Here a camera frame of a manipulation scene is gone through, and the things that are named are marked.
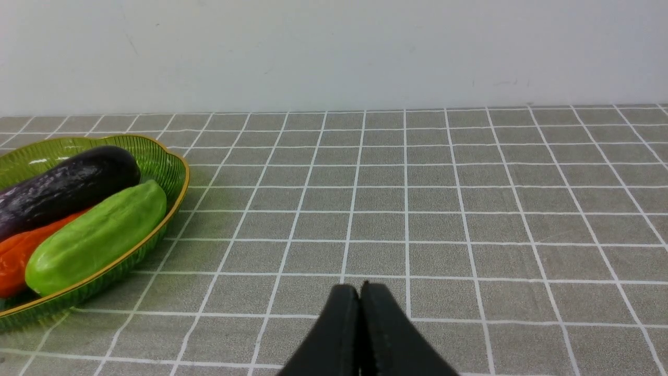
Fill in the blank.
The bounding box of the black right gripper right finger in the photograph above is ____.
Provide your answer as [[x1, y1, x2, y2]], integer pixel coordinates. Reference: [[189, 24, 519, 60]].
[[360, 281, 458, 375]]

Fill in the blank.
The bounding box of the green plastic plate gold rim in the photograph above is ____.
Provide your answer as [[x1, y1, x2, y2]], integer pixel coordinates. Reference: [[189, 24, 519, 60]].
[[1, 135, 190, 334]]

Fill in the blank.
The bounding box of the dark purple eggplant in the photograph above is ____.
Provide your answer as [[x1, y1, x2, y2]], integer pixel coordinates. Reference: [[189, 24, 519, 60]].
[[1, 145, 141, 240]]

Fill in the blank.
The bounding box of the orange pepper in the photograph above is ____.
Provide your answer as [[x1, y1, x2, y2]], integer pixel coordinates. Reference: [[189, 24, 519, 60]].
[[1, 209, 88, 299]]

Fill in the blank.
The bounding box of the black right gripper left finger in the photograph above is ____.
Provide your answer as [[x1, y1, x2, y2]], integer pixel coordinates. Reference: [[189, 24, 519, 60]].
[[279, 284, 360, 375]]

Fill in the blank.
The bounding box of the light green cucumber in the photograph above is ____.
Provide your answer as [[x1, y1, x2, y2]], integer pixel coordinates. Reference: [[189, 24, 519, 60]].
[[25, 180, 167, 297]]

